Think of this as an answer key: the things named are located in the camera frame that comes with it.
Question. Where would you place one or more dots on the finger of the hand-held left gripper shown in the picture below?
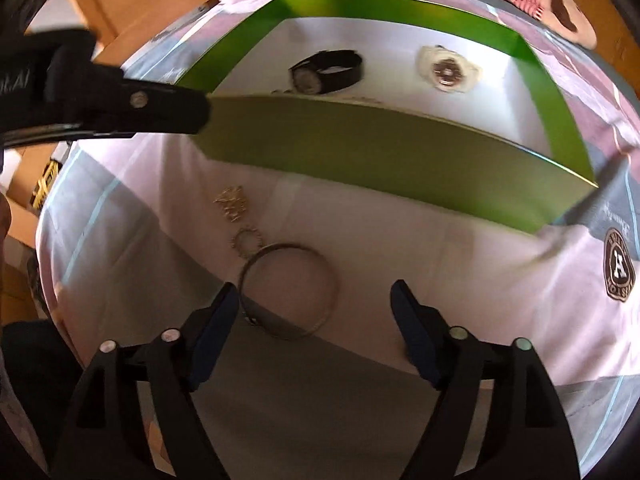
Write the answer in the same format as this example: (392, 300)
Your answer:
(160, 107)

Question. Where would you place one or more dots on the wooden headboard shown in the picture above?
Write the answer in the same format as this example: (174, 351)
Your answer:
(140, 0)

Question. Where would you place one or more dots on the white watch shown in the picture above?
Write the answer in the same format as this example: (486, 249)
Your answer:
(447, 70)

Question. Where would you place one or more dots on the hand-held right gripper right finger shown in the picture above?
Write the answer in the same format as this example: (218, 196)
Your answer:
(415, 335)

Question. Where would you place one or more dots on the green cardboard box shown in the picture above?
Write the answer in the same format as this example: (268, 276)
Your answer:
(375, 150)

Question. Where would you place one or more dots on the black watch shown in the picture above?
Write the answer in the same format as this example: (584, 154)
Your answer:
(345, 72)

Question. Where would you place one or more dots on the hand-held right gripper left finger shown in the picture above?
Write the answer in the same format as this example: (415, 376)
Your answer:
(215, 340)

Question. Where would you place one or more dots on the silver bangle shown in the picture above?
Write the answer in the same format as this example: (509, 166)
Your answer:
(287, 336)

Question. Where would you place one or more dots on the yellow crate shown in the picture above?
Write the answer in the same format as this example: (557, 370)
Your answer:
(47, 185)

